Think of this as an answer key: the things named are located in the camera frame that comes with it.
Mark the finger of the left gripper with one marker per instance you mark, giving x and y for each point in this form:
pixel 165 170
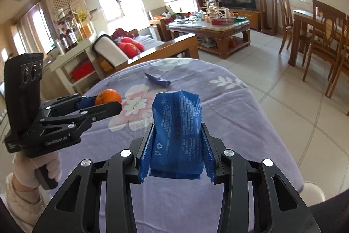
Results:
pixel 86 102
pixel 103 111

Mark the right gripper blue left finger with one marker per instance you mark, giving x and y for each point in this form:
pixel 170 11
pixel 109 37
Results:
pixel 146 153

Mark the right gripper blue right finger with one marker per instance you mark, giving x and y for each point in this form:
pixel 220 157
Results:
pixel 209 154

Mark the orange fruit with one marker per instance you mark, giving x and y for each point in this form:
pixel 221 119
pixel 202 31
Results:
pixel 107 96

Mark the blue snack bag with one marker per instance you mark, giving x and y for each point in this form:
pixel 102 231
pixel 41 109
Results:
pixel 177 149

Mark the small blue wrapper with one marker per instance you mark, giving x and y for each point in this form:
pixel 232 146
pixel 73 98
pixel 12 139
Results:
pixel 158 80

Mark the left white gloved hand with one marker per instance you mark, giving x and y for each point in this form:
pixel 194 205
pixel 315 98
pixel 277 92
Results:
pixel 24 168

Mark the white side shelf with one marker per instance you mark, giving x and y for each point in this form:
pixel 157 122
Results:
pixel 57 78

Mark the purple floral tablecloth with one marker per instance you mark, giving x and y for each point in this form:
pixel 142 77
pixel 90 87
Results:
pixel 230 112

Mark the wooden sofa with cushions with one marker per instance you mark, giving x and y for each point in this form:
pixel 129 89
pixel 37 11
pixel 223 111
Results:
pixel 112 59

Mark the red cushion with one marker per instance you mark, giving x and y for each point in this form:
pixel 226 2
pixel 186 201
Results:
pixel 130 47

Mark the white stool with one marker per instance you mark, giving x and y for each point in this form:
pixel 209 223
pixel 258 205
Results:
pixel 312 194

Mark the wooden coffee table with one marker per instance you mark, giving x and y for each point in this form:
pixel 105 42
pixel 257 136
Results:
pixel 228 38

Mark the wooden TV cabinet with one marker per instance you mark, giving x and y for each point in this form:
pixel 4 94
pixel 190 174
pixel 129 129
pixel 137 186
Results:
pixel 253 16

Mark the wooden chair beside television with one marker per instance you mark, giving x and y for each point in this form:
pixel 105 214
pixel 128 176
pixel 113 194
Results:
pixel 269 17

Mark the wooden dining table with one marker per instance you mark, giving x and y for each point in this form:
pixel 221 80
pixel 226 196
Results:
pixel 302 28

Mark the wooden dining chair near left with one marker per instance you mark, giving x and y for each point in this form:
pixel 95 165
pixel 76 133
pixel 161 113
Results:
pixel 327 38

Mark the wooden dining chair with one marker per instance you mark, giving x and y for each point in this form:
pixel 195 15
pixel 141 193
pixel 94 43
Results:
pixel 327 38
pixel 341 63

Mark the wooden dining chair near right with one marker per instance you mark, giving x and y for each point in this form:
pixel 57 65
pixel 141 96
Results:
pixel 341 63

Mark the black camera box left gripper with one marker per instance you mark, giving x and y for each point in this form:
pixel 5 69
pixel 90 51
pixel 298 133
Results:
pixel 22 75

